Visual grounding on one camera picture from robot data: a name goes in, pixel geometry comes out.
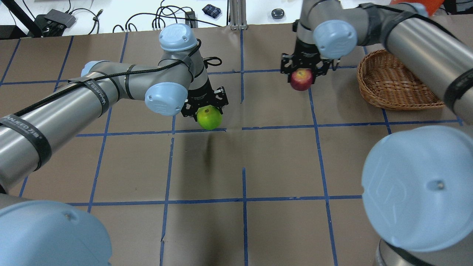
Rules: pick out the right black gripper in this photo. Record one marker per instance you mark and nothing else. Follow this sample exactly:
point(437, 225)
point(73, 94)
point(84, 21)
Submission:
point(305, 50)

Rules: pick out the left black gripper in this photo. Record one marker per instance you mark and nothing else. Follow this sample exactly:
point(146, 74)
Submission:
point(201, 94)

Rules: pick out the red yellow apple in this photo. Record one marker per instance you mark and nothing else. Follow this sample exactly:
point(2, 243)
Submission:
point(301, 79)

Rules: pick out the green apple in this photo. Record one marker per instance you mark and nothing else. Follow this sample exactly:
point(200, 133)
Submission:
point(209, 117)

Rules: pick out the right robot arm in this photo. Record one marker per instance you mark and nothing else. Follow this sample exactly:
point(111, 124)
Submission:
point(418, 183)

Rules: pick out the wicker basket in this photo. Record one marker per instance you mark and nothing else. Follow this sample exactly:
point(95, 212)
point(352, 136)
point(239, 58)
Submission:
point(385, 82)

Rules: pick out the round grey puck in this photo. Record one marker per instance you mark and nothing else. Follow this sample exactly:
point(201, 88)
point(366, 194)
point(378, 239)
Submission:
point(278, 14)

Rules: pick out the black power adapter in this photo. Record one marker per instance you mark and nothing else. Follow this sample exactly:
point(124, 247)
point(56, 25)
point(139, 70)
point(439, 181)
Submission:
point(191, 19)

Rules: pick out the dark checkered pouch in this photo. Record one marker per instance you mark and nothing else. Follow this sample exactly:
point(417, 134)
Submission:
point(211, 11)

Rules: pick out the grey usb hub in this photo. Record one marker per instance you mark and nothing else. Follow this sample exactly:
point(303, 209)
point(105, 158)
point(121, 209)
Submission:
point(54, 23)

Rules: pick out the black monitor stand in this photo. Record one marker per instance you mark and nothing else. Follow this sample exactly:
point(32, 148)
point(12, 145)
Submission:
point(17, 11)

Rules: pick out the aluminium frame post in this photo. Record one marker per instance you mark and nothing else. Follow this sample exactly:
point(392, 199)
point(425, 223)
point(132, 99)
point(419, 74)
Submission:
point(237, 15)

